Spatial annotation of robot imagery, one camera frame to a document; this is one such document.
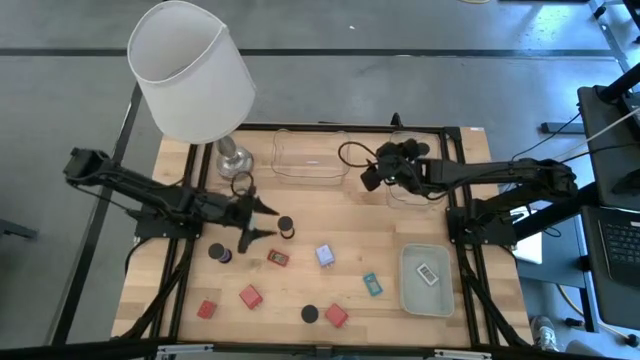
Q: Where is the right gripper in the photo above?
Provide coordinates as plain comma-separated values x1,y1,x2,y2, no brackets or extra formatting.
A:
377,138,434,196

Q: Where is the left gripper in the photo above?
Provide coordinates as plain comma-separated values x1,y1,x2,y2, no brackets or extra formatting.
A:
199,194,280,254

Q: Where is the red digital timer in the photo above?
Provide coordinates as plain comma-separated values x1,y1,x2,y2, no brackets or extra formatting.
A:
266,248,291,268

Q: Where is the lavender power adapter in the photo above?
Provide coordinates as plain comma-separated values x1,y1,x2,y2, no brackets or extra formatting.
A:
314,243,337,269

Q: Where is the clear plastic bin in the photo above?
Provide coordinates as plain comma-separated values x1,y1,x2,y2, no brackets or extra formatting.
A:
270,128,352,187
385,130,453,210

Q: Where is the black-capped sand hourglass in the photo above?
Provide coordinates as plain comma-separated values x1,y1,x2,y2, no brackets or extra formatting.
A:
277,215,296,240

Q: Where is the small red power adapter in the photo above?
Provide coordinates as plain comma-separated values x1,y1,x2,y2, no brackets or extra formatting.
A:
196,299,218,321

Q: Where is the white digital timer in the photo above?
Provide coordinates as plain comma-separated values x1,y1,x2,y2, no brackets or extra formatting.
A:
416,262,440,287

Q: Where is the teal digital timer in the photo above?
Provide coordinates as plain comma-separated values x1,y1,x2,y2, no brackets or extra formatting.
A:
362,272,384,297

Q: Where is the frosted white plastic bin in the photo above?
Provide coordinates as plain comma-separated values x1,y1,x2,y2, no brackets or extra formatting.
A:
398,243,456,318

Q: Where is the white flat box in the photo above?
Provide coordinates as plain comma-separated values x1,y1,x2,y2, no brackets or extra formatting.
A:
509,204,544,266

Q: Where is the black rig support pole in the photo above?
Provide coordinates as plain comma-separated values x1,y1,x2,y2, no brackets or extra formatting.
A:
49,82,146,346

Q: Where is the black floor bar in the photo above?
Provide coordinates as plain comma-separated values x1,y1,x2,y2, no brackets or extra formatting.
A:
541,122,586,135

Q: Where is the silver lamp with white shade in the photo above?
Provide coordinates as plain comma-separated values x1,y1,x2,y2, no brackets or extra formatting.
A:
126,0,258,181

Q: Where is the person's foot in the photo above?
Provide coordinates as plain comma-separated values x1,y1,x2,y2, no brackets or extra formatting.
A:
529,314,560,354

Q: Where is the black laptop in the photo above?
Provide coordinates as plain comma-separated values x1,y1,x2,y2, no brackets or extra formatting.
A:
581,204,640,329

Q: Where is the grey furniture foot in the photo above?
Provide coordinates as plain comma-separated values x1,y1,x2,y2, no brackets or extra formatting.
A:
0,217,39,241

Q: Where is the black rig crossbeam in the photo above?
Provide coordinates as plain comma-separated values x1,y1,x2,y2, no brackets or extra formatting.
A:
0,338,640,360

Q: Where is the metal floor stand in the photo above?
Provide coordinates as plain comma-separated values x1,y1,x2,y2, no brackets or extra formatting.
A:
587,0,640,74

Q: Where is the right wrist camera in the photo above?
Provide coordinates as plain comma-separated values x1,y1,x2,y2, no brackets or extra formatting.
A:
360,164,383,193

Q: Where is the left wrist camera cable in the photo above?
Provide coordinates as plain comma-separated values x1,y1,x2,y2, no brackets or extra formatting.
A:
230,171,255,197

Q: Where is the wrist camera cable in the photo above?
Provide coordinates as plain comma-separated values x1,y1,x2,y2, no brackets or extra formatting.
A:
230,171,255,197
338,141,377,169

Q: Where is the black aluminium table frame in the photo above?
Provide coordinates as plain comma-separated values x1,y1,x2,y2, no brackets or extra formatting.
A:
112,122,531,351

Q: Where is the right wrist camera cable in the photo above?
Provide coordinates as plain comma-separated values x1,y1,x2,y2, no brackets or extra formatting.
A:
338,141,377,169

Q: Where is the white cable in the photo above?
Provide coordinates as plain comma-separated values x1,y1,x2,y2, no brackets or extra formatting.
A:
564,107,640,162

